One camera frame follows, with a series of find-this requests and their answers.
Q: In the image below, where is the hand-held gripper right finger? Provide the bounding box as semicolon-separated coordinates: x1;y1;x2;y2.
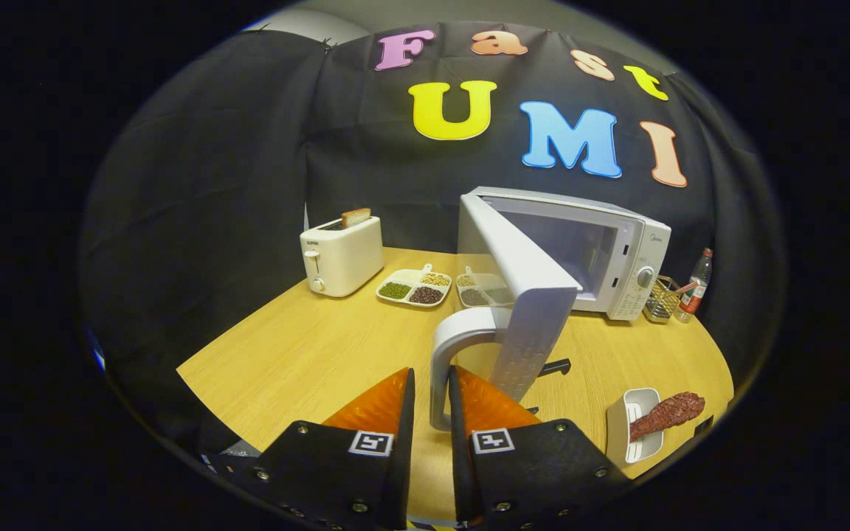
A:
449;365;632;528

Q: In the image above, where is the red-brown meat slice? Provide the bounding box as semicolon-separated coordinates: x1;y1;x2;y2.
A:
629;392;706;442

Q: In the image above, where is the cream pop-up toaster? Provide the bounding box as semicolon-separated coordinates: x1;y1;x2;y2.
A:
300;215;385;298

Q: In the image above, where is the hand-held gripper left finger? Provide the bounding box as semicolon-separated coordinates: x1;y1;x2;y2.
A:
200;367;416;531

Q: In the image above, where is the white toaster oven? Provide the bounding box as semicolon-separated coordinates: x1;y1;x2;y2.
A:
429;186;671;432

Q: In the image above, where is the metal wire basket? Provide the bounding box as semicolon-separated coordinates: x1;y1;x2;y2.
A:
643;275;684;324

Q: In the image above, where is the white divided bean dish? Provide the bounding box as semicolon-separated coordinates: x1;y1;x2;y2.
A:
376;264;453;308

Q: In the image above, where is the clear plastic water bottle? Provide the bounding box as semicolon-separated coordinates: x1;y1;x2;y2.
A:
674;248;713;324

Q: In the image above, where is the small white rectangular plate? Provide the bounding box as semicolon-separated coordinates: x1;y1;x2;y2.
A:
606;388;664;465

